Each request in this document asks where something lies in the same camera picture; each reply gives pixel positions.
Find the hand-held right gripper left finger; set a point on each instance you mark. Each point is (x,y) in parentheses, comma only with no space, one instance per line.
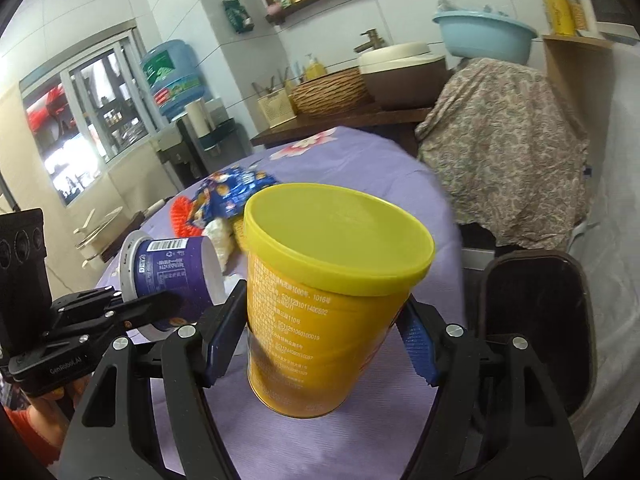
(225,342)

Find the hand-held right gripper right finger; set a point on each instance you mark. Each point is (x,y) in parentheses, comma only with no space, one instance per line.
(417,352)

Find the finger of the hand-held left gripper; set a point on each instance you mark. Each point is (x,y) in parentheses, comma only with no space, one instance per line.
(85,302)
(150,310)

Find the purple and white paper cup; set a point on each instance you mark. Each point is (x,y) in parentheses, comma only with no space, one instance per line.
(170,270)

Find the yellow can with lid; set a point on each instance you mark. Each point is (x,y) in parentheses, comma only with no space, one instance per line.
(310,320)

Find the orange snack wrapper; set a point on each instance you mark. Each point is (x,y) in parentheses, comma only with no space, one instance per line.
(185,212)

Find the dark brown trash bin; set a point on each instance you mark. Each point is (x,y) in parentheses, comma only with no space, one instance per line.
(540,300)

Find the blue snack wrapper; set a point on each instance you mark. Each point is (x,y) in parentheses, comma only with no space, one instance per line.
(230,190)

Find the person's left forearm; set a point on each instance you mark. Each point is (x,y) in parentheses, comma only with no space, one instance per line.
(35,430)

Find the person's left hand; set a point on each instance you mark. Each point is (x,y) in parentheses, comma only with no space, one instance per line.
(55,399)

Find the crumpled white tissue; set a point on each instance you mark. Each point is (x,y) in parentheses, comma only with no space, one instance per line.
(220,242)

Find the water dispenser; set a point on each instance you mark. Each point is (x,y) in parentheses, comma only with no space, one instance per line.
(220,145)

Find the window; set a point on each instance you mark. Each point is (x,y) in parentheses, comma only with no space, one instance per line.
(90,115)

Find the white cylinder container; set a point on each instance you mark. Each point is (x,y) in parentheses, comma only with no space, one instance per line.
(199,117)

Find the floral cloth cover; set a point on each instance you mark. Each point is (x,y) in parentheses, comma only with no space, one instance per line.
(500,150)

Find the dark wooden counter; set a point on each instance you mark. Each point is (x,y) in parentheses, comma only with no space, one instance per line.
(325,127)

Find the beige utensil holder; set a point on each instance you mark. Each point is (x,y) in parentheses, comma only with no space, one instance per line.
(277,110)

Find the white cloth cover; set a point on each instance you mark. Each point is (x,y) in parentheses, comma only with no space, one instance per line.
(615,210)

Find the wicker basket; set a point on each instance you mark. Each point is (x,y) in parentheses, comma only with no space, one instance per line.
(330,92)

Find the white and brown sink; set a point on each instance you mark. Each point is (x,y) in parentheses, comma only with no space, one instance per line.
(400,77)

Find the yellow soap bottle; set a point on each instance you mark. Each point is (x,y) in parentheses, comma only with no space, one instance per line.
(315,69)

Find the light wooden cabinet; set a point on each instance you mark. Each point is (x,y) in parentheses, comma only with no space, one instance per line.
(570,90)

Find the green packet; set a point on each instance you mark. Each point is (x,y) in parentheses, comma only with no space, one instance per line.
(237,15)

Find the brass faucet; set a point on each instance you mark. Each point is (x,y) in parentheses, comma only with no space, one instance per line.
(372,40)

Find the light blue plastic basin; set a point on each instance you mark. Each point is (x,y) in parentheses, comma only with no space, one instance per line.
(485,35)

